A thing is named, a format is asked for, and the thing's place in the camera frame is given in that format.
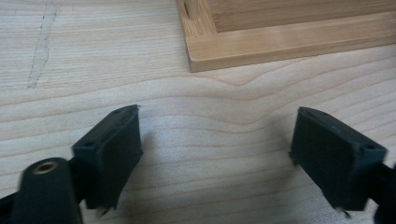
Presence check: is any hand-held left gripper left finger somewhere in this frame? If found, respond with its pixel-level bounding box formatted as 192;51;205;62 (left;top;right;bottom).
71;104;144;211

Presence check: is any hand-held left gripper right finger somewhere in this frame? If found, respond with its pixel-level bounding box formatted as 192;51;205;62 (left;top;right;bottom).
290;106;388;212

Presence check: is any wooden three-tier shoe rack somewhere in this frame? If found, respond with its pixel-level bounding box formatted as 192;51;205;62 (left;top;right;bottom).
176;0;396;74

